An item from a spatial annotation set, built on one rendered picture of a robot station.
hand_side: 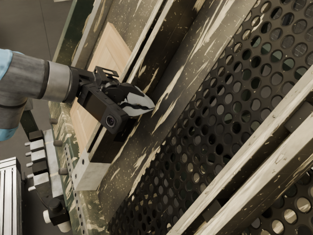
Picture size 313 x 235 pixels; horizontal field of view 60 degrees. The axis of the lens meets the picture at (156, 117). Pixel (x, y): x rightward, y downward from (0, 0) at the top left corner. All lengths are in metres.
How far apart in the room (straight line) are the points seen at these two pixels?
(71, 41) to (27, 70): 0.86
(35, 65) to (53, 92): 0.05
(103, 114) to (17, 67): 0.17
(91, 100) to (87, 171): 0.33
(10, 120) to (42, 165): 0.62
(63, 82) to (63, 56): 0.87
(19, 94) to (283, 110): 0.43
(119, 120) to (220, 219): 0.25
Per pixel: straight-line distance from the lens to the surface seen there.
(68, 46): 1.38
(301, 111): 0.36
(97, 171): 0.84
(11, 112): 0.57
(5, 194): 1.87
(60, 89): 0.54
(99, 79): 0.59
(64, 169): 1.01
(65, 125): 1.11
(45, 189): 1.17
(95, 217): 0.86
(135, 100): 0.61
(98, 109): 0.54
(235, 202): 0.40
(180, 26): 0.63
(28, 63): 0.53
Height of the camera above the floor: 1.65
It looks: 43 degrees down
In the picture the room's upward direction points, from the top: straight up
